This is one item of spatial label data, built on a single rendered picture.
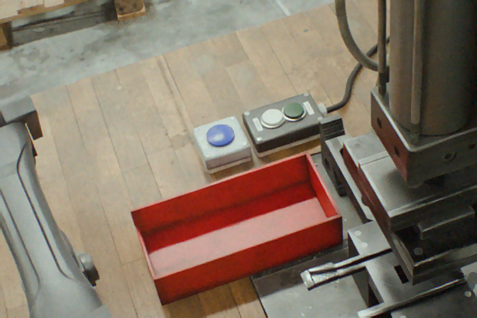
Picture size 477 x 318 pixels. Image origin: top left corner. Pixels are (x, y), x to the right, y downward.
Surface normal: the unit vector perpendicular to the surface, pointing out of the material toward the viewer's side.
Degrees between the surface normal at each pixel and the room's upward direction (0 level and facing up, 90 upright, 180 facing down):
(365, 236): 0
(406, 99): 90
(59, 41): 0
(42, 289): 32
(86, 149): 0
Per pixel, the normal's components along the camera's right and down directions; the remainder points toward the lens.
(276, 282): -0.11, -0.65
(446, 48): 0.04, 0.75
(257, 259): 0.32, 0.69
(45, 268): 0.14, -0.21
